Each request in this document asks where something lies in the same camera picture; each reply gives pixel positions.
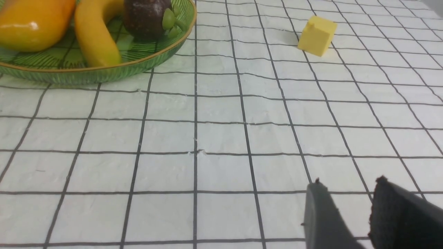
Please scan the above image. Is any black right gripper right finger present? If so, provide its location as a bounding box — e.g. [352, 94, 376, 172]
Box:
[368, 176, 443, 249]

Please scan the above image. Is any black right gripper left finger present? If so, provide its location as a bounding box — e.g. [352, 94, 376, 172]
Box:
[302, 178, 364, 249]

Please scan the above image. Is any purple mangosteen toy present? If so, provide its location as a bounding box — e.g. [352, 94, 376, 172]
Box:
[123, 0, 189, 40]

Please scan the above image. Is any yellow banana toy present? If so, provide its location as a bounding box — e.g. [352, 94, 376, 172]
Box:
[74, 0, 124, 67]

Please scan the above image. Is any orange mango toy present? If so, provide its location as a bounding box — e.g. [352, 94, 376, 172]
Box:
[0, 0, 76, 52]

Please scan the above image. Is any white black grid tablecloth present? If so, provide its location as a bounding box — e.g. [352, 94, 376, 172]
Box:
[1, 0, 442, 249]

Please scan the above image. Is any yellow foam cube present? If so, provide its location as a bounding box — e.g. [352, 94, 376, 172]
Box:
[297, 16, 337, 57]

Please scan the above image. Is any green glass leaf plate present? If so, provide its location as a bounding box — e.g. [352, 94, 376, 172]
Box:
[1, 0, 197, 86]

